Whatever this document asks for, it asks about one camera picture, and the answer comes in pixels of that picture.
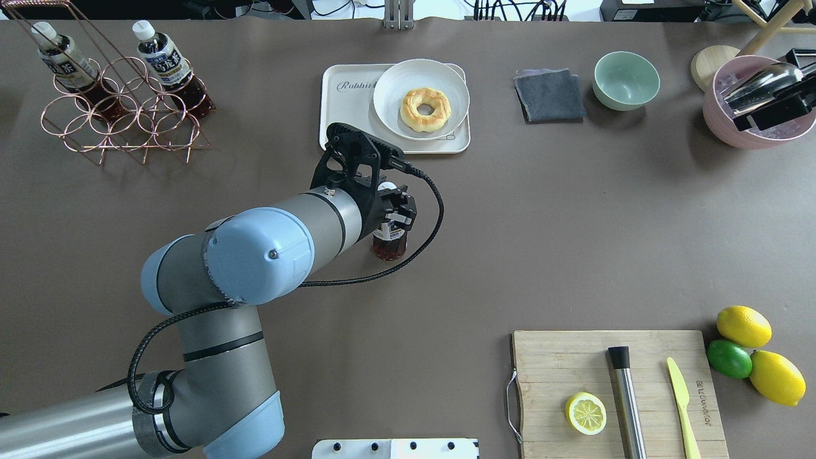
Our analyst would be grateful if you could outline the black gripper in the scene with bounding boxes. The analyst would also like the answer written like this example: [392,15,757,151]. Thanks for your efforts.
[356,182,417,240]

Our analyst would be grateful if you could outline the tea bottle white cap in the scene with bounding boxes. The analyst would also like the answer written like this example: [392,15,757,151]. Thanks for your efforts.
[372,182,409,262]

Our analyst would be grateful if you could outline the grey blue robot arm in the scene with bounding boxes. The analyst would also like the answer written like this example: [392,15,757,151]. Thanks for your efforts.
[2,186,416,458]

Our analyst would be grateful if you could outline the cream rectangular tray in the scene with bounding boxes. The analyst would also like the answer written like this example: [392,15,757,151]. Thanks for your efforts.
[318,63,471,154]

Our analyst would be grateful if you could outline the tea bottle in rack right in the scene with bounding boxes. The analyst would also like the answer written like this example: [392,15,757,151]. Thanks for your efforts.
[132,20,214,120]

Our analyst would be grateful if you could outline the tea bottle in rack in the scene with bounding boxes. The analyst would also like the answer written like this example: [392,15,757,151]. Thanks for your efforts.
[30,21,126,123]
[132,20,214,120]

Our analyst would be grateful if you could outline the tea bottle in rack left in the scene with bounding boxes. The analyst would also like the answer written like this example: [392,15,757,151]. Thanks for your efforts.
[30,21,126,123]

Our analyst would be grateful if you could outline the glazed donut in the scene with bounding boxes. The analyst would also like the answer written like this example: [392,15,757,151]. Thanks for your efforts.
[399,87,452,133]

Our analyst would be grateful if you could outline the white round plate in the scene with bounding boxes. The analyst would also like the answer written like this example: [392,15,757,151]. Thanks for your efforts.
[373,59,471,140]

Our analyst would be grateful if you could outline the grey folded cloth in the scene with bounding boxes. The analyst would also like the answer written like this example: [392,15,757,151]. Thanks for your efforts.
[513,69,587,123]

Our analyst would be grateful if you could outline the bamboo cutting board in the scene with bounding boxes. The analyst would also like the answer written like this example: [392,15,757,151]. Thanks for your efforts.
[513,330,729,458]

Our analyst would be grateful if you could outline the steel muddler black tip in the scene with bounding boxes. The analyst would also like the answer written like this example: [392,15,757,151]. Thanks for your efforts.
[607,346,648,458]

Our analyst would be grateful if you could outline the mint green bowl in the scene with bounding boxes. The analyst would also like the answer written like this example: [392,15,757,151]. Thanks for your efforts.
[592,50,661,112]

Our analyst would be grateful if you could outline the half lemon slice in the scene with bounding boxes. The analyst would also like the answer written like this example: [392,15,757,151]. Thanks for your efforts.
[565,391,607,435]

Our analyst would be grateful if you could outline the pink bowl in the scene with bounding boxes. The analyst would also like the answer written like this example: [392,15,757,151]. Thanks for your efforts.
[703,55,814,149]

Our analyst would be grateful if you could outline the round wooden coaster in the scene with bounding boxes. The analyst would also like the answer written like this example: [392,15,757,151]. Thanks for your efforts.
[690,45,740,91]

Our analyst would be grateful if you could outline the green lime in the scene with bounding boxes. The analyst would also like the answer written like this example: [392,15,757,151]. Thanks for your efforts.
[706,339,753,379]

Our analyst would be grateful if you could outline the yellow lemon upper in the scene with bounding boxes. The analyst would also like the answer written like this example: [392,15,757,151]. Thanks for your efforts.
[716,305,773,348]

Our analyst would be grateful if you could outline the yellow lemon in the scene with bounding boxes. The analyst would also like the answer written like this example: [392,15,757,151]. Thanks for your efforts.
[749,351,806,407]
[716,305,773,348]

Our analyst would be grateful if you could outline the yellow plastic knife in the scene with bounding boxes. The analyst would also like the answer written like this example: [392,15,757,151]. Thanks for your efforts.
[666,357,702,459]

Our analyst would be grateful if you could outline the steel ice scoop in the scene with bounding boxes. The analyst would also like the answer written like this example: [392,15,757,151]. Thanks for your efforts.
[724,62,804,115]

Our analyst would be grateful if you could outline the yellow lemon lower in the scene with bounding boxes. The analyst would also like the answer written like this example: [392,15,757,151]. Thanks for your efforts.
[749,351,806,407]

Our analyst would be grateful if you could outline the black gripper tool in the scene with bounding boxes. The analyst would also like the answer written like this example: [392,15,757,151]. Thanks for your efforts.
[724,48,815,131]

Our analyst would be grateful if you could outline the wooden stand legs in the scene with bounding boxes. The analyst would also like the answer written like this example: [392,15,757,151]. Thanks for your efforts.
[732,1,815,56]

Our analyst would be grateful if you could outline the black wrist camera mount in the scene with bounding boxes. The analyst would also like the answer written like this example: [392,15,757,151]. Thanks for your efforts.
[310,122,410,194]

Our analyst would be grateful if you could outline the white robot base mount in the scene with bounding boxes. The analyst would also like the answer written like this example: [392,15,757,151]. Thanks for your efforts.
[311,437,480,458]

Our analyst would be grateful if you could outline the rose gold wire bottle rack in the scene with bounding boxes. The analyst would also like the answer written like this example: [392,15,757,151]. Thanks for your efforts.
[2,1,215,165]

